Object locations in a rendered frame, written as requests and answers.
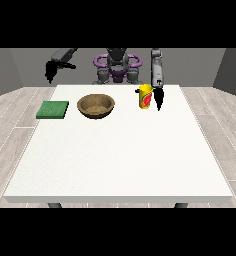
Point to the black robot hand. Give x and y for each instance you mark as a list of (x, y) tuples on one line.
[(51, 70), (158, 96)]

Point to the grey robot trunk purple rings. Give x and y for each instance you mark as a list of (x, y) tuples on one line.
[(116, 68)]

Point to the yellow cup with melon print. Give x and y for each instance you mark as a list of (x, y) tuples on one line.
[(145, 97)]

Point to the brown wooden bowl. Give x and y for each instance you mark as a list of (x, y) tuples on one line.
[(96, 106)]

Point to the green square pad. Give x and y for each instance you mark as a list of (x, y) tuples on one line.
[(52, 109)]

